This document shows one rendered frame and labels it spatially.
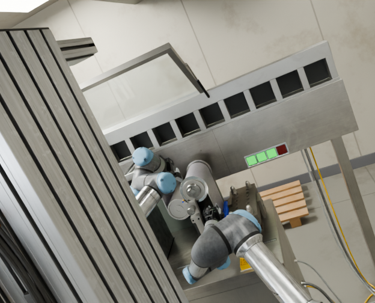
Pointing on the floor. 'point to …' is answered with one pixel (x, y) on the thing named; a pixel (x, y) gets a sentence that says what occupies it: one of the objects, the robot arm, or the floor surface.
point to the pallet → (294, 217)
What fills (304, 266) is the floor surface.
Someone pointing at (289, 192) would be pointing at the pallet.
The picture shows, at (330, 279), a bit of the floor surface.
